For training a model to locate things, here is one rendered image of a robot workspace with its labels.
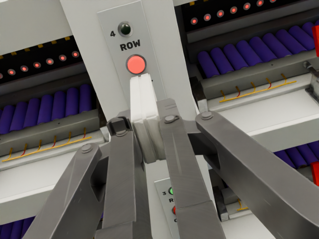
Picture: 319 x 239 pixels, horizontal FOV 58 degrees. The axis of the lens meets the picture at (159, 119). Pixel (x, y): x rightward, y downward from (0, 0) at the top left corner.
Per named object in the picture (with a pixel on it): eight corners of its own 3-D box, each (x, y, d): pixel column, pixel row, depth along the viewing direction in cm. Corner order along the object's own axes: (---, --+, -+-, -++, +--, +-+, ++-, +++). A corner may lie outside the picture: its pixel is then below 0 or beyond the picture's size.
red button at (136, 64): (146, 71, 28) (142, 55, 27) (130, 75, 28) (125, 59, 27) (145, 68, 29) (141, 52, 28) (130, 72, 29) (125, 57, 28)
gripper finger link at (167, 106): (164, 142, 14) (223, 126, 14) (154, 100, 18) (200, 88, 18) (170, 166, 15) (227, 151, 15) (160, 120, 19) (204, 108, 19)
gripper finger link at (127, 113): (144, 174, 15) (88, 188, 15) (140, 126, 19) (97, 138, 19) (136, 151, 14) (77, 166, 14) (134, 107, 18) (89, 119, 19)
